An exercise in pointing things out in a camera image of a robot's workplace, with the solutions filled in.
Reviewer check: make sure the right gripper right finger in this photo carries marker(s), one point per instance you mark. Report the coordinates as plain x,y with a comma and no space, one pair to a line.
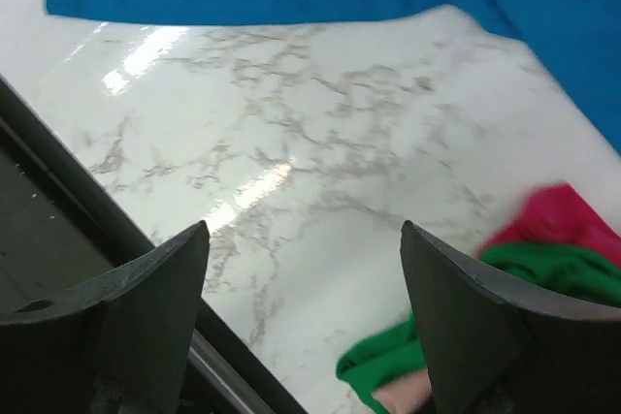
495,343

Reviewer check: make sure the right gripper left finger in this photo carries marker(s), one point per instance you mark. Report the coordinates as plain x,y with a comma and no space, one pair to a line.
114,343

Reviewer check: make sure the green folded t-shirt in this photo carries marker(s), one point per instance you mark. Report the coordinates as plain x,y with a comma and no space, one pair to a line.
380,359

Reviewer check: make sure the pink folded t-shirt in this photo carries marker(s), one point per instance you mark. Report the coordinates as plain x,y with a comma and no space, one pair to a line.
406,394

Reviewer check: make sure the red folded t-shirt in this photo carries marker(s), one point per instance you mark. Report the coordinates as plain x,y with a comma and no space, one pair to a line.
558,214

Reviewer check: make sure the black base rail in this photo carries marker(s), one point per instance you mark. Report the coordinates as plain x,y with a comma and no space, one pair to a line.
59,229

